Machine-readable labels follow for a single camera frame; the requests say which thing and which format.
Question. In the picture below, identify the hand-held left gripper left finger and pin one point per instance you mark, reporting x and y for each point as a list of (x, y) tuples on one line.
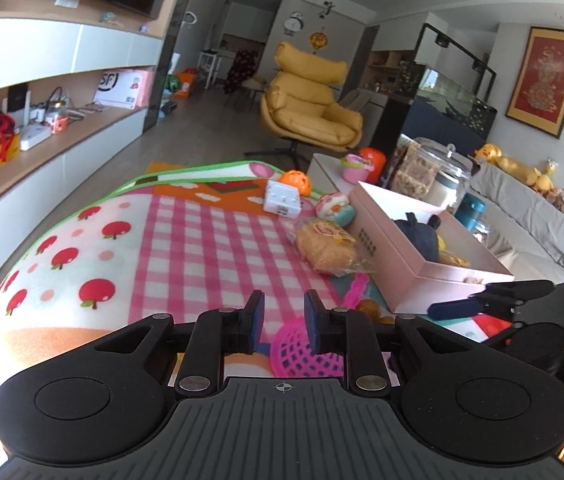
[(257, 317)]

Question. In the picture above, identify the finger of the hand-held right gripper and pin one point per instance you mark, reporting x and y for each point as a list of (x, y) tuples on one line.
[(522, 290), (454, 308)]

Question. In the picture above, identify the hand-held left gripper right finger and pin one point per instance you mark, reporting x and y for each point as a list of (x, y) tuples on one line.
[(313, 320)]

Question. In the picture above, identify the magenta plastic basket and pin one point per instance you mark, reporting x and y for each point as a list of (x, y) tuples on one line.
[(292, 350)]

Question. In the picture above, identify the pink cardboard box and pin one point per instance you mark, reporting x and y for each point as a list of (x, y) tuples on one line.
[(412, 280)]

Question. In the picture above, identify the pink plastic toy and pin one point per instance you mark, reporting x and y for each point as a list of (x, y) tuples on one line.
[(357, 290)]

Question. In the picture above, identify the small brown toy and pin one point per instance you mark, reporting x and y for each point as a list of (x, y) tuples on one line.
[(369, 307)]

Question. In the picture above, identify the toy bread bun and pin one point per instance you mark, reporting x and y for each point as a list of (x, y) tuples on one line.
[(327, 252)]

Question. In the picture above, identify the pink teal donut toy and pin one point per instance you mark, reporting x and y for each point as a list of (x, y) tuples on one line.
[(334, 207)]

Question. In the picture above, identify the white cube toy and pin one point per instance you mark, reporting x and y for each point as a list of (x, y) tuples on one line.
[(282, 197)]

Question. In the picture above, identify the orange perforated ball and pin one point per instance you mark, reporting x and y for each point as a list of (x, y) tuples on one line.
[(294, 180)]

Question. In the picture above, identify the yellow toy in box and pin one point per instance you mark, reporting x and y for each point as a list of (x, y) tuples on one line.
[(452, 257)]

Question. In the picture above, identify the grey sofa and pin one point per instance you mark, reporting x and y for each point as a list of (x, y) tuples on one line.
[(522, 215)]

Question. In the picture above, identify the black plush toy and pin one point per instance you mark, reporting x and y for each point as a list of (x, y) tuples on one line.
[(419, 240)]

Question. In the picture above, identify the small plush toys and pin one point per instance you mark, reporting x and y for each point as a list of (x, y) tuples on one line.
[(552, 185)]

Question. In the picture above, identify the teal thermos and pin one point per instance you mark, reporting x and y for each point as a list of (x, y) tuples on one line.
[(469, 210)]

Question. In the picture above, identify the colourful printed blanket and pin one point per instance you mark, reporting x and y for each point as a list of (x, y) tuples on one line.
[(186, 240)]

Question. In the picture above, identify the yellow plush duck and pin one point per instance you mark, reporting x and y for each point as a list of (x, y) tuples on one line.
[(507, 162)]

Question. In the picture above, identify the clear snack bag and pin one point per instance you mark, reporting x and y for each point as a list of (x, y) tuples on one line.
[(409, 170)]

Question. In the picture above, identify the large glass jar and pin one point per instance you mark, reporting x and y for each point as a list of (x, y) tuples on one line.
[(444, 157)]

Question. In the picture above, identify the pink toy cup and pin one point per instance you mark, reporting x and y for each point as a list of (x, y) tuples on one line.
[(354, 169)]

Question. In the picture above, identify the orange pumpkin bucket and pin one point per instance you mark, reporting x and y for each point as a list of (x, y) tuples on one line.
[(372, 162)]

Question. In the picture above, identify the large red framed painting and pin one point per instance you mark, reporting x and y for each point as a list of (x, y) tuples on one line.
[(544, 80)]

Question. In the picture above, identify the yellow armchair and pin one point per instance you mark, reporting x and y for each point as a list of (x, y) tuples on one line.
[(307, 105)]

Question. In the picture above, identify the black fish tank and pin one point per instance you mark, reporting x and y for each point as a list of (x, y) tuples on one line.
[(442, 90)]

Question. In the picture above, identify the grey chair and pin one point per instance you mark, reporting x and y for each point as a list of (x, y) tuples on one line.
[(362, 102)]

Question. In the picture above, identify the orange box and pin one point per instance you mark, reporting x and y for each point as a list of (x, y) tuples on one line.
[(187, 85)]

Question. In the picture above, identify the dark dotted blanket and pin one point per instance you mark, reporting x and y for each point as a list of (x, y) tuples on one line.
[(241, 70)]

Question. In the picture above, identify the watermelon ball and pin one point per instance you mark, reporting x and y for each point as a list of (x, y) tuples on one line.
[(172, 83)]

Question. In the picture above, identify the wooden kitchen shelf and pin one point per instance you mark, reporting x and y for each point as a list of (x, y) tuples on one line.
[(384, 67)]

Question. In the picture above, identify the pink box on shelf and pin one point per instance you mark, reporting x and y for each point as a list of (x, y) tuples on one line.
[(144, 87)]

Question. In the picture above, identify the white stool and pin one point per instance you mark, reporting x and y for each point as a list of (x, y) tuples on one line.
[(209, 65)]

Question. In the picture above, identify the white printed parcel box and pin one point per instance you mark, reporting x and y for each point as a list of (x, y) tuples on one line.
[(114, 91)]

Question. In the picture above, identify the round hanging ornament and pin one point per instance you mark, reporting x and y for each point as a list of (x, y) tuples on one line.
[(318, 41)]

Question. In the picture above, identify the glass jar orange label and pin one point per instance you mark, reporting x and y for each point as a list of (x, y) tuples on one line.
[(55, 120)]

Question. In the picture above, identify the white router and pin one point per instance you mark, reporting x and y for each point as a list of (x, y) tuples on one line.
[(35, 137)]

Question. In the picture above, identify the red yellow toy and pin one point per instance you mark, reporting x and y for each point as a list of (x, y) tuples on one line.
[(1, 147)]

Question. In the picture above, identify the black router box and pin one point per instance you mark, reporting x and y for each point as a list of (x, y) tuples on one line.
[(17, 105)]

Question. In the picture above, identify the green figurine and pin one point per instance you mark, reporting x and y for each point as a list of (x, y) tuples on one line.
[(108, 18)]

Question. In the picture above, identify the panda wall clock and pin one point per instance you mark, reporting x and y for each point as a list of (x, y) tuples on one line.
[(293, 23)]

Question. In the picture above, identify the white wooden wall cabinet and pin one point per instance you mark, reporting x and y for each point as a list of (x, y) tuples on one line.
[(61, 50)]

